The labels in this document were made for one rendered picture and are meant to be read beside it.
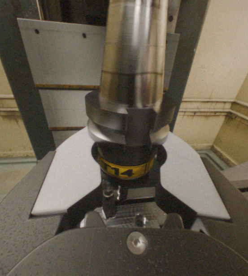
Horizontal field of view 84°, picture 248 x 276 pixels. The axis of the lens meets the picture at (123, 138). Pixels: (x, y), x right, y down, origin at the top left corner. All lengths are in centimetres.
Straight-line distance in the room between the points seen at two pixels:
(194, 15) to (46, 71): 52
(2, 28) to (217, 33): 104
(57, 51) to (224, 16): 94
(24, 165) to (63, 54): 96
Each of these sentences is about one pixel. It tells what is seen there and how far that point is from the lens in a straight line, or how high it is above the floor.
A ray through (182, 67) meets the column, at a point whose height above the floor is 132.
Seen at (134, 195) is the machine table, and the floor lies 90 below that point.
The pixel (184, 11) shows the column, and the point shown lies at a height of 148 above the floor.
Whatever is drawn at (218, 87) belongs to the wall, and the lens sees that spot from 126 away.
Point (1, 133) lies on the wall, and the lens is 127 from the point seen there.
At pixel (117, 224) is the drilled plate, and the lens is 40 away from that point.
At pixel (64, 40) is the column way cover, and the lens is 53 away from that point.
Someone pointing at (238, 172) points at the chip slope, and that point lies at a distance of 113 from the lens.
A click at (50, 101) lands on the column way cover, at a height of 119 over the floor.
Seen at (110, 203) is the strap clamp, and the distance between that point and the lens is 41.
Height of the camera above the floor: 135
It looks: 32 degrees down
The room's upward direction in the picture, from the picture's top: 4 degrees clockwise
